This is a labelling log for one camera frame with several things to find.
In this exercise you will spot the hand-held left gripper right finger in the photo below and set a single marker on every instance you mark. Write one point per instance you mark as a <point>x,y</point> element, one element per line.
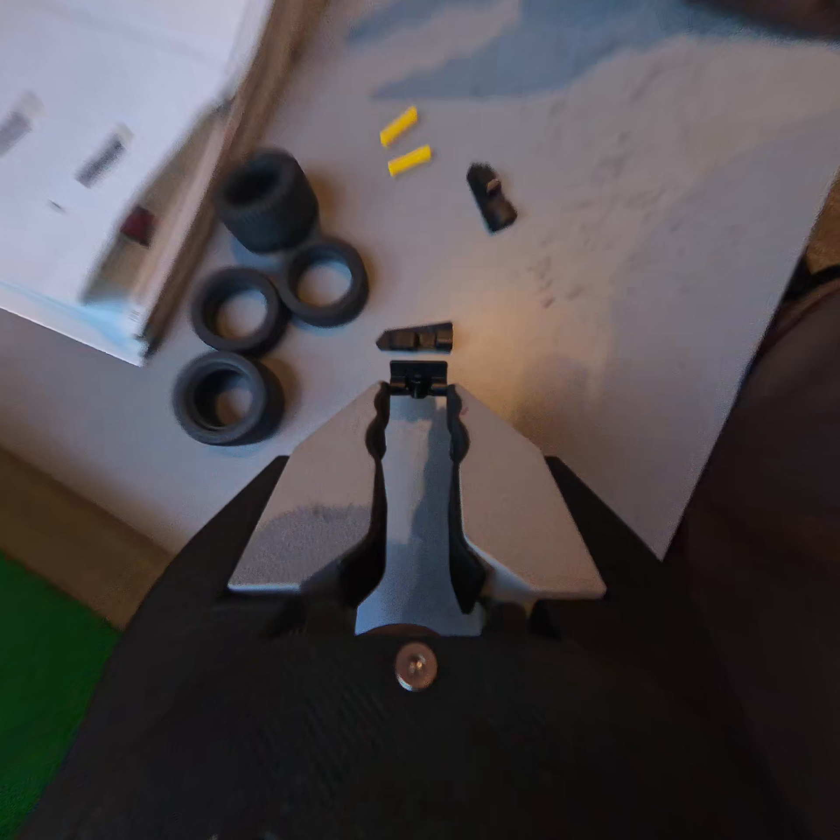
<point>525,518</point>

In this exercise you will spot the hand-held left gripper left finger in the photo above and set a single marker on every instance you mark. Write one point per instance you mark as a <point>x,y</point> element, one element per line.
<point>315,512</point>

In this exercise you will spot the black rubber tyre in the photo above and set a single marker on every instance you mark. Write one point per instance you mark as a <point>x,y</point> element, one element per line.
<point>207,321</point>
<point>354,289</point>
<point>275,223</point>
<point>190,407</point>

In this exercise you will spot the small black curved piece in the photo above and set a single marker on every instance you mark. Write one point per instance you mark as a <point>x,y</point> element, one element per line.
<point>418,377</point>

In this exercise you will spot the black brick piece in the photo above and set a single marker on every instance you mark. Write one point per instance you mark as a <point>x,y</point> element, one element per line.
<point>420,338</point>
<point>492,200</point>

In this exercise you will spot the green plastic bin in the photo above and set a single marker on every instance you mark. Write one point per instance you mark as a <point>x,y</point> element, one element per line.
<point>46,689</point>

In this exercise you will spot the yellow axle piece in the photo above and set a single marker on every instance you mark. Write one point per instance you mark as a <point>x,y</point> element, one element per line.
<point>409,161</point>
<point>398,126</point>

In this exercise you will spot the grey desk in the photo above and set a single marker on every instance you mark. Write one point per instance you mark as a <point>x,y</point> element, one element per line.
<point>623,229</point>

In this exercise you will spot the person's brown clothing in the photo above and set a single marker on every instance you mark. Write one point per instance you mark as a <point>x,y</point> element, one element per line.
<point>774,525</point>

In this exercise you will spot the wooden board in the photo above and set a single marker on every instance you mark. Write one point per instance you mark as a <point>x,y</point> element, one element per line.
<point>65,538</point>

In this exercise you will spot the building instruction booklet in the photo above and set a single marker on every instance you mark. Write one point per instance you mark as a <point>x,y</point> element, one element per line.
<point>98,164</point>

